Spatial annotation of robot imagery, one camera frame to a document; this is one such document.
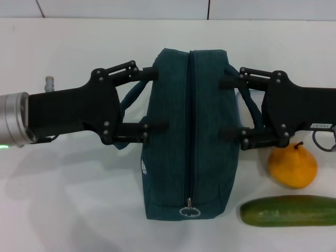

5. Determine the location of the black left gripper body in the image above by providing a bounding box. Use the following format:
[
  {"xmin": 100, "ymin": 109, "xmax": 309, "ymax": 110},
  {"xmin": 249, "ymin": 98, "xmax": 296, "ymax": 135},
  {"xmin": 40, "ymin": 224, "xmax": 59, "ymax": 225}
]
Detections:
[{"xmin": 26, "ymin": 68, "xmax": 123, "ymax": 145}]

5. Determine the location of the green cucumber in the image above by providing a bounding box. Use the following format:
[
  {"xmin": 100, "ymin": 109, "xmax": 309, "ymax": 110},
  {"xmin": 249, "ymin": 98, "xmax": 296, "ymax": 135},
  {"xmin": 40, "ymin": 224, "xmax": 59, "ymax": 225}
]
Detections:
[{"xmin": 240, "ymin": 195, "xmax": 336, "ymax": 228}]

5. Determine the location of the dark teal insulated bag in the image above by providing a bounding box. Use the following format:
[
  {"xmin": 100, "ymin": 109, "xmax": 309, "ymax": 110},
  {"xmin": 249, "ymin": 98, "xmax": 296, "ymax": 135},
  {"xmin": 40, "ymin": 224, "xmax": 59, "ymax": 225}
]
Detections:
[{"xmin": 115, "ymin": 47, "xmax": 265, "ymax": 220}]

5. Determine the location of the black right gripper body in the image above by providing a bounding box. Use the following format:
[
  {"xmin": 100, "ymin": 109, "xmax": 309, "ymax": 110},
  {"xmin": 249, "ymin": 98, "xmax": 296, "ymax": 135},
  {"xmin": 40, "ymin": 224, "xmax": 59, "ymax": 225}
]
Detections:
[{"xmin": 261, "ymin": 70, "xmax": 336, "ymax": 148}]

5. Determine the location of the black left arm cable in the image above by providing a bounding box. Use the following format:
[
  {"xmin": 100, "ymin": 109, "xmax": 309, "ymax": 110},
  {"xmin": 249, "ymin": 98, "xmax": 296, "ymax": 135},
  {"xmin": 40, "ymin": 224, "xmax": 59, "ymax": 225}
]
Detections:
[{"xmin": 35, "ymin": 135, "xmax": 58, "ymax": 144}]

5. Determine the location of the orange pear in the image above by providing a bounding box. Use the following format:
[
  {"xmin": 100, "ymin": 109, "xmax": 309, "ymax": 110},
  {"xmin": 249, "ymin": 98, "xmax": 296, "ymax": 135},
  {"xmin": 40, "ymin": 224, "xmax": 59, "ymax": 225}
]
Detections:
[{"xmin": 267, "ymin": 141, "xmax": 318, "ymax": 190}]

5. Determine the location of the metal zipper pull ring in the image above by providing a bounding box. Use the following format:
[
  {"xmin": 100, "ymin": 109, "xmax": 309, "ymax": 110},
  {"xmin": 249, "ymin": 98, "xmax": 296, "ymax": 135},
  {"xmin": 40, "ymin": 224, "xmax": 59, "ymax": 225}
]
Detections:
[{"xmin": 178, "ymin": 198, "xmax": 201, "ymax": 218}]

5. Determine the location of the dark right arm cable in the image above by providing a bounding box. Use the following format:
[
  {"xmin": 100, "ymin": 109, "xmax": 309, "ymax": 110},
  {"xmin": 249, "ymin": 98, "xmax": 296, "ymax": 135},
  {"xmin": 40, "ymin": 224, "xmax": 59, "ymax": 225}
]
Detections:
[{"xmin": 312, "ymin": 128, "xmax": 334, "ymax": 152}]

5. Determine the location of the clear container with blue lid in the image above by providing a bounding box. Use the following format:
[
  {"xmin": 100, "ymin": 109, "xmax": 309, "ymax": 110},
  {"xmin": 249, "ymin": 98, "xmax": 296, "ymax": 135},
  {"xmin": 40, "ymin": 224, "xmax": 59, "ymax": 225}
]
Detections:
[{"xmin": 235, "ymin": 88, "xmax": 264, "ymax": 127}]

